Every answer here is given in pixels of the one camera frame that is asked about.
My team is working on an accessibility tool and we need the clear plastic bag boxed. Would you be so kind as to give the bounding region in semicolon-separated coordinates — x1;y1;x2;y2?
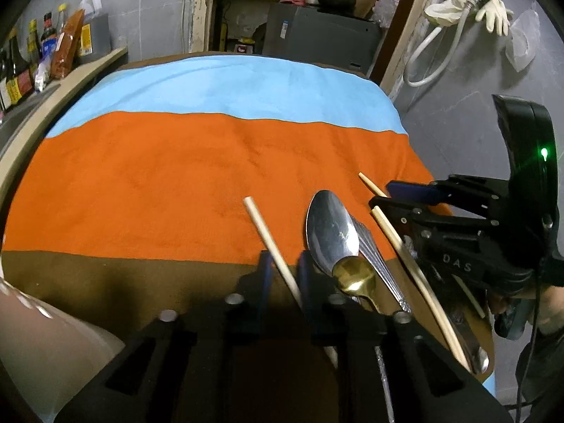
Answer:
504;9;541;74

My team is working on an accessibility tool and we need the gold spoon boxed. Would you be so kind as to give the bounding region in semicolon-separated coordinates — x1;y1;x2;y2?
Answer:
332;256;384;315

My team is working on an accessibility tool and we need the red-brown spice packet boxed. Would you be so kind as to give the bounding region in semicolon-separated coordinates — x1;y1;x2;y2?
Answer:
50;9;85;81

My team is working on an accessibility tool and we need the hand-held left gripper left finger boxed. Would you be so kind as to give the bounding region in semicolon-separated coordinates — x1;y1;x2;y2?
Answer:
55;250;277;423

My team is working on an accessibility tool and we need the cream rubber glove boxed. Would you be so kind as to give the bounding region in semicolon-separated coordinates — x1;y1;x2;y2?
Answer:
475;0;514;36
424;0;477;28

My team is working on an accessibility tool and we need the large silver spoon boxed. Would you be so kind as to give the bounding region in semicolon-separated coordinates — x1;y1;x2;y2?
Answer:
306;190;395;423

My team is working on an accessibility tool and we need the person's dark clothing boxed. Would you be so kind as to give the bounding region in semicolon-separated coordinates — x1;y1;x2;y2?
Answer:
515;335;564;423

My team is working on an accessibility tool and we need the red-capped dark bottle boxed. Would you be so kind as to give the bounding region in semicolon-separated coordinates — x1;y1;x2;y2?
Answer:
41;12;58;54

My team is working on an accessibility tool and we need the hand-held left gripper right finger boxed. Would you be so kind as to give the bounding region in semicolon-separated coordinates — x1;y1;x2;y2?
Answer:
299;250;514;423

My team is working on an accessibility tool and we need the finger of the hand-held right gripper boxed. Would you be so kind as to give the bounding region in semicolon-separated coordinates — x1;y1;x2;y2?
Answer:
369;197;545;294
387;174;514;221

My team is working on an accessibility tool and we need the grey cabinet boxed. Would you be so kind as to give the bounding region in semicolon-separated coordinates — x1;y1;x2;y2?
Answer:
263;2;383;76

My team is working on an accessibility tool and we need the silver fork with ribbed handle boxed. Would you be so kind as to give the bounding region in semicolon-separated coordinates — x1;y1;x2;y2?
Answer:
349;215;413;314

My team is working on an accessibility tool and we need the beige kitchen counter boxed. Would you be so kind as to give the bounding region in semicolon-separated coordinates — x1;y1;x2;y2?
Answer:
0;46;128;172

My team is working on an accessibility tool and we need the wooden door frame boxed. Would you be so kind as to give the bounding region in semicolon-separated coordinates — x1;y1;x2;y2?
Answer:
189;0;443;95

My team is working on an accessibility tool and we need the white hose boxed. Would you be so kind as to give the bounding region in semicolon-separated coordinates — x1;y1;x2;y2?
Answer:
403;0;485;88

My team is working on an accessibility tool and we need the black cable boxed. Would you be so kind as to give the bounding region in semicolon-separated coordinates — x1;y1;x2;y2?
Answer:
515;269;546;423

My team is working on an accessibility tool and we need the small silver spoon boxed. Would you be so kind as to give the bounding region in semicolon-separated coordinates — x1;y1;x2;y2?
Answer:
449;312;491;374

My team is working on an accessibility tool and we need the person's right hand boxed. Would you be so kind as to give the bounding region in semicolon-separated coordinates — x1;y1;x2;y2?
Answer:
535;284;564;338

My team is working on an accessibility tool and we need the blue orange brown striped cloth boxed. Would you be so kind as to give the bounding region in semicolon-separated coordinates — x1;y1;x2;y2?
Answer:
0;55;498;401

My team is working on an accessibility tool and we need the cooking oil jug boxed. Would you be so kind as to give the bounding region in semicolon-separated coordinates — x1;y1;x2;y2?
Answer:
78;0;111;57

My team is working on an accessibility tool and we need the slim dark sauce bottle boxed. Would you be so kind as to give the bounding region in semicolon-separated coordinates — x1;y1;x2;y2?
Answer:
26;20;42;68

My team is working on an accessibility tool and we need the soy sauce bottle yellow label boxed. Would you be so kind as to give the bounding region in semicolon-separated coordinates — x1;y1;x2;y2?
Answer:
8;29;35;105

